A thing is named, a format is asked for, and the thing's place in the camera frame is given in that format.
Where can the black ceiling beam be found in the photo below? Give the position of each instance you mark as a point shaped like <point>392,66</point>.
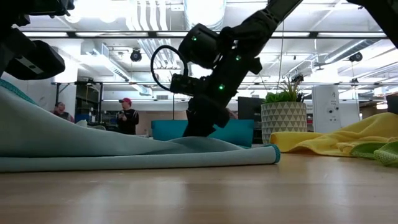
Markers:
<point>313,35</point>

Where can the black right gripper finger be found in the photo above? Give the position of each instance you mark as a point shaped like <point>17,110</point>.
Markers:
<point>197,129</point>

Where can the yellow microfiber towel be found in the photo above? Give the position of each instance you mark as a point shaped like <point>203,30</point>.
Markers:
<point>367,133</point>

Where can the white kiosk cabinet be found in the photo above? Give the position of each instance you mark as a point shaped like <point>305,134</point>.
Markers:
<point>326,109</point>

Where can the black ceiling spotlight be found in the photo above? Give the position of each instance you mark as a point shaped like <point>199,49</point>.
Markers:
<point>356,57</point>
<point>136,55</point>
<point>298,78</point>

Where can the potted succulent plant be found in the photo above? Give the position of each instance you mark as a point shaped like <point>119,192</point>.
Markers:
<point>284,121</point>

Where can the person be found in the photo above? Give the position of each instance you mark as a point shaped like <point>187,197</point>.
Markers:
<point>232,114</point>
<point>62,113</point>
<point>128,119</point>

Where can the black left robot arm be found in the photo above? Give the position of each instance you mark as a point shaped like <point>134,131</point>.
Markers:
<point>46,6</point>

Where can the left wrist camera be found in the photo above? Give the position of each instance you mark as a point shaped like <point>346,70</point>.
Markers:
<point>46,59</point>

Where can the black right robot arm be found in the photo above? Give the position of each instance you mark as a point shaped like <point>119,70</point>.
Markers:
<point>248,28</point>

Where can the black shelving rack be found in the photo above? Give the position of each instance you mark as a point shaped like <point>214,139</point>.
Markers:
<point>90,83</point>

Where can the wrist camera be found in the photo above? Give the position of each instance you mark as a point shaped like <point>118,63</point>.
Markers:
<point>183,84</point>
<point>46,59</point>

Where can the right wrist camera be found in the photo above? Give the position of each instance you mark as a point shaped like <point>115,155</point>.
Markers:
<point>183,84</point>

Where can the black upright panel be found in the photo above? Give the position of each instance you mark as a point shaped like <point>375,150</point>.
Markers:
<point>248,109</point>

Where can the light blue microfiber towel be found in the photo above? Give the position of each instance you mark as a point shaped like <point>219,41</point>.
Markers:
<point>93,146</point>

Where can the green microfiber towel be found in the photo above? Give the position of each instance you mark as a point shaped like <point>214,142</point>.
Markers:
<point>385,155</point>

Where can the teal plastic bin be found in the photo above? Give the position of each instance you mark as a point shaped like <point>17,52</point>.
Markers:
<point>239,132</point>

